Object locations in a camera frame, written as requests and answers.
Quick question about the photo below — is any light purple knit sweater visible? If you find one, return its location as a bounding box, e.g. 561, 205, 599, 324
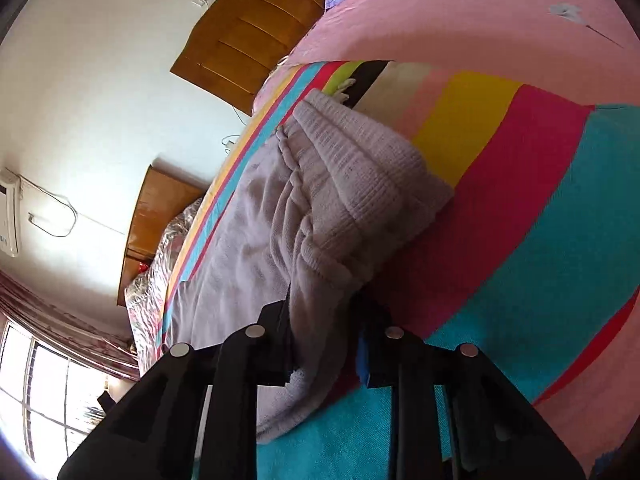
162, 89, 456, 445

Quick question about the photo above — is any white air conditioner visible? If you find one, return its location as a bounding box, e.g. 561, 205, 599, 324
0, 167, 24, 259

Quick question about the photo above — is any pink floral quilt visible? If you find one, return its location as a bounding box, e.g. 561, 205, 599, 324
125, 197, 204, 362

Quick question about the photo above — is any large window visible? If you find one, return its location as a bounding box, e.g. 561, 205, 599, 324
0, 322, 122, 467

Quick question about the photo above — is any panelled wooden headboard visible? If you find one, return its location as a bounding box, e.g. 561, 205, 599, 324
170, 0, 327, 117

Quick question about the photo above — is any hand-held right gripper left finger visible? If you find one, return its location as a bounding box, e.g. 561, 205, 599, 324
57, 300, 294, 480

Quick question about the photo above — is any rainbow striped blanket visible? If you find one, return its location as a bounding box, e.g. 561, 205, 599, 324
157, 60, 640, 480

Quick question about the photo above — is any smooth wooden headboard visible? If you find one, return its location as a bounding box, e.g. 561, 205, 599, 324
117, 165, 206, 307

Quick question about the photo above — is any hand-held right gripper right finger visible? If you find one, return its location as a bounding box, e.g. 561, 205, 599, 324
350, 293, 587, 480

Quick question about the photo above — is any white charger cable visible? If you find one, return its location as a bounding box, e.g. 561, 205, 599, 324
221, 107, 251, 155

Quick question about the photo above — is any pink bed sheet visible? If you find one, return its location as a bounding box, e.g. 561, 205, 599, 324
252, 0, 640, 466

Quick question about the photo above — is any white wall cable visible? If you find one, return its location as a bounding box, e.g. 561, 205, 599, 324
16, 174, 127, 239

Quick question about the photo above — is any pink floral curtain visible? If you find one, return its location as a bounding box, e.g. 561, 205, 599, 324
0, 270, 142, 382

